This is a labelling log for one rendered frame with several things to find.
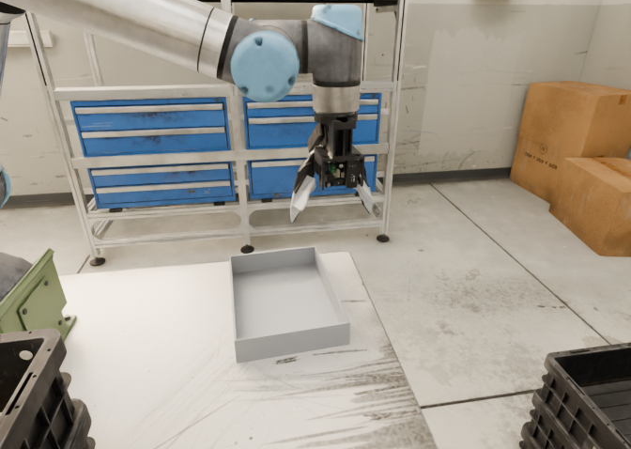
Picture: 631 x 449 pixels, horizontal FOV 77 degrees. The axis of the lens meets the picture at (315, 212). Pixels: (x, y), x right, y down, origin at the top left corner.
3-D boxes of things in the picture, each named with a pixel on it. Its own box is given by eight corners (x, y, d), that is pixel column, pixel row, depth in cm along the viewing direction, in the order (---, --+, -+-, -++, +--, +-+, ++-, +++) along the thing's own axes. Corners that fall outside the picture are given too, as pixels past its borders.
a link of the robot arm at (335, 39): (305, 6, 61) (360, 6, 62) (306, 80, 66) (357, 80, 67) (307, 4, 54) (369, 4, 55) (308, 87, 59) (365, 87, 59)
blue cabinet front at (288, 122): (250, 198, 224) (242, 96, 199) (374, 191, 234) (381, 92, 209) (250, 201, 221) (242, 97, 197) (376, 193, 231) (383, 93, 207)
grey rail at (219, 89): (54, 98, 192) (52, 87, 190) (393, 88, 216) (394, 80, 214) (46, 100, 183) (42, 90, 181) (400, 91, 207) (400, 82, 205)
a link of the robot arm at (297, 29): (223, 23, 51) (309, 23, 52) (234, 16, 61) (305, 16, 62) (230, 85, 55) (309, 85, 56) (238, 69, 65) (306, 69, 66)
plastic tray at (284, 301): (230, 274, 91) (228, 255, 89) (315, 263, 95) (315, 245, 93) (236, 363, 68) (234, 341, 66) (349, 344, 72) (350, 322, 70)
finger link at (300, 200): (283, 225, 68) (314, 182, 66) (278, 210, 73) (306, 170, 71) (298, 234, 69) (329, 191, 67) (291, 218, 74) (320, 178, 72)
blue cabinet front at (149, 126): (98, 209, 212) (69, 100, 188) (236, 199, 222) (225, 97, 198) (96, 210, 210) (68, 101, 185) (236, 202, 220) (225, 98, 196)
